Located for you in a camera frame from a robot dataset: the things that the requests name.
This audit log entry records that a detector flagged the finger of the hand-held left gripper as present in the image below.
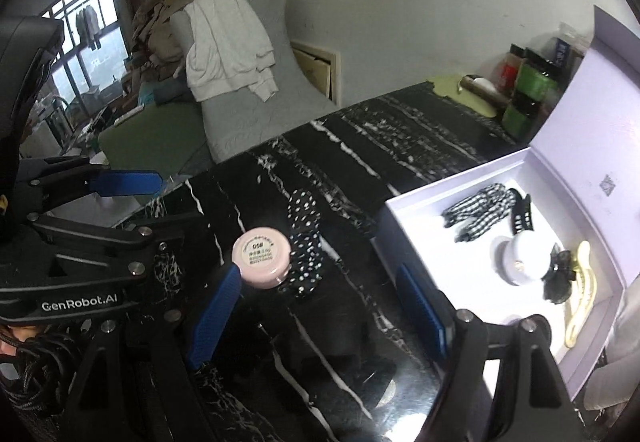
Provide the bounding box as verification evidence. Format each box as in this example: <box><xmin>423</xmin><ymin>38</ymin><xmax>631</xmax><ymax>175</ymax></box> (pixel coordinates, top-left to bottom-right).
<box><xmin>17</xmin><ymin>156</ymin><xmax>164</xmax><ymax>213</ymax></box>
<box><xmin>30</xmin><ymin>211</ymin><xmax>202</xmax><ymax>283</ymax></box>

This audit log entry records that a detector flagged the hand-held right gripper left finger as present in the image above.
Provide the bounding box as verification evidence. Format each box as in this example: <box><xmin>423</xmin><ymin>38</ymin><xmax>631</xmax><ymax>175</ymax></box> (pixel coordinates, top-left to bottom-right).
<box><xmin>60</xmin><ymin>264</ymin><xmax>243</xmax><ymax>442</ymax></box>

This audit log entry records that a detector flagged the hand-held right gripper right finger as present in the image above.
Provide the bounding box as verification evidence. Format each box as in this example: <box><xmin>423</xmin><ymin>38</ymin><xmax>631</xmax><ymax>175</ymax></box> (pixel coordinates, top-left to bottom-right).
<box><xmin>396</xmin><ymin>264</ymin><xmax>583</xmax><ymax>442</ymax></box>

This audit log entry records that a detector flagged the pink round jar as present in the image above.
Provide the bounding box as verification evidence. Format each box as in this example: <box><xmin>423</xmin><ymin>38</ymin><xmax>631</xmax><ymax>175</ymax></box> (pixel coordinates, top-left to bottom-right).
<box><xmin>231</xmin><ymin>228</ymin><xmax>292</xmax><ymax>291</ymax></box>

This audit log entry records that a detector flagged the black polka dot scrunchie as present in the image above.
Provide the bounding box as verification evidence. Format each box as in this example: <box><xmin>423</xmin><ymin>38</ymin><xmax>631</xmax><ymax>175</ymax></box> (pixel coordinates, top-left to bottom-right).
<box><xmin>277</xmin><ymin>189</ymin><xmax>326</xmax><ymax>300</ymax></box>

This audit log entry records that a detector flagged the black white checkered scrunchie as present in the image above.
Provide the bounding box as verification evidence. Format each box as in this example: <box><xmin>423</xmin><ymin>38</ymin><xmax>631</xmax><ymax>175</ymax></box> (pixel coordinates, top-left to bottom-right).
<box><xmin>441</xmin><ymin>183</ymin><xmax>516</xmax><ymax>243</ymax></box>

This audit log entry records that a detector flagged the white round jar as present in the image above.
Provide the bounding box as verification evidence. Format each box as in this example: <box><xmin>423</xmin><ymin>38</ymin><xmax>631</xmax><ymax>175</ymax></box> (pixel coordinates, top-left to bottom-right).
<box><xmin>495</xmin><ymin>232</ymin><xmax>556</xmax><ymax>287</ymax></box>

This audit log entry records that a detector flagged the black hair claw clip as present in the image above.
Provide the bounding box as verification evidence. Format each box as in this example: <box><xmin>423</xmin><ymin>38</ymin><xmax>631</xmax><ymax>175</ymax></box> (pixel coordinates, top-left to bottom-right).
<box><xmin>507</xmin><ymin>189</ymin><xmax>535</xmax><ymax>237</ymax></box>

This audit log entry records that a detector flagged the yellow hair claw clip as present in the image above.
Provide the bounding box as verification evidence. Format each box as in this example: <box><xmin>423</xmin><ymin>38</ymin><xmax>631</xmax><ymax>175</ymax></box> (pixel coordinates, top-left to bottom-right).
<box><xmin>562</xmin><ymin>241</ymin><xmax>601</xmax><ymax>349</ymax></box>

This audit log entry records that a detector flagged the lavender gift box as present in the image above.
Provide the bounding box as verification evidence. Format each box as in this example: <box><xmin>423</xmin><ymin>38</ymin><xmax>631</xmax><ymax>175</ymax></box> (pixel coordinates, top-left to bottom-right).
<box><xmin>372</xmin><ymin>6</ymin><xmax>640</xmax><ymax>403</ymax></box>

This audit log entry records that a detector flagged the green ottoman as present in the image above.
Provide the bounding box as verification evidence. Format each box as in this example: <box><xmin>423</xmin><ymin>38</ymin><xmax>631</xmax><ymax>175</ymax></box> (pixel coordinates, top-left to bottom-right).
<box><xmin>97</xmin><ymin>102</ymin><xmax>206</xmax><ymax>175</ymax></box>

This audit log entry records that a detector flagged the window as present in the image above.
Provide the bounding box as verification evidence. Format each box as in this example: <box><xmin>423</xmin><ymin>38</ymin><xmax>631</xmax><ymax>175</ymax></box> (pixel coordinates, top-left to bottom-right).
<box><xmin>37</xmin><ymin>0</ymin><xmax>128</xmax><ymax>102</ymax></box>

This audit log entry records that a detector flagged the pile of beige clothes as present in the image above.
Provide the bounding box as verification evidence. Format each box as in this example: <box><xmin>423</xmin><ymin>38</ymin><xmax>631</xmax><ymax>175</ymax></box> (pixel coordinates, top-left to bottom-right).
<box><xmin>122</xmin><ymin>0</ymin><xmax>211</xmax><ymax>82</ymax></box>

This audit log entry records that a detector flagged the white garment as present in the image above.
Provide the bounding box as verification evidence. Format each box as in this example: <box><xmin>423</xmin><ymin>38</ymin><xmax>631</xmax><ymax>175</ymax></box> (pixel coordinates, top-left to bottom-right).
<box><xmin>184</xmin><ymin>0</ymin><xmax>278</xmax><ymax>103</ymax></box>

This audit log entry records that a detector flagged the grey upholstered chair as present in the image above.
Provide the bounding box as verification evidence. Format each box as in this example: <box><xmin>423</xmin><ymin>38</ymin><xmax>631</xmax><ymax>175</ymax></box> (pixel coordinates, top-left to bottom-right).
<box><xmin>170</xmin><ymin>0</ymin><xmax>338</xmax><ymax>165</ymax></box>

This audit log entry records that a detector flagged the green label jar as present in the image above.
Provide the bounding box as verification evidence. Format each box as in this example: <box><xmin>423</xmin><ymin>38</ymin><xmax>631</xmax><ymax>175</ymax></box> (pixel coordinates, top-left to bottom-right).
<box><xmin>501</xmin><ymin>89</ymin><xmax>543</xmax><ymax>143</ymax></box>
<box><xmin>512</xmin><ymin>49</ymin><xmax>560</xmax><ymax>105</ymax></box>

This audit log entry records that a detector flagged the brown white hair tool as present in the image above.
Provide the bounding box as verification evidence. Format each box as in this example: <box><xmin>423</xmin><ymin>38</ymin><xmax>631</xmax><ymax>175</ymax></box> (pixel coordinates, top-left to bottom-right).
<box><xmin>459</xmin><ymin>75</ymin><xmax>516</xmax><ymax>102</ymax></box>

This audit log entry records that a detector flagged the red label jar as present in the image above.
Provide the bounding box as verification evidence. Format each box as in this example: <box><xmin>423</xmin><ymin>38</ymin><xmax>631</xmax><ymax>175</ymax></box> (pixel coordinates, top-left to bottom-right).
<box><xmin>497</xmin><ymin>44</ymin><xmax>526</xmax><ymax>95</ymax></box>

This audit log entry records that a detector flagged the blue label jar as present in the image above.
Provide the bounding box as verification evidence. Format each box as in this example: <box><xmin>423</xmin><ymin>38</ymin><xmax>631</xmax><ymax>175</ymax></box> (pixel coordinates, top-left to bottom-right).
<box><xmin>550</xmin><ymin>24</ymin><xmax>586</xmax><ymax>70</ymax></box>

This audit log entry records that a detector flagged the black braided cable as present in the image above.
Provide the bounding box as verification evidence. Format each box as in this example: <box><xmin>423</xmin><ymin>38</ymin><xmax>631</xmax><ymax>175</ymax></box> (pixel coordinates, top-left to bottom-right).
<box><xmin>0</xmin><ymin>327</ymin><xmax>96</xmax><ymax>418</ymax></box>

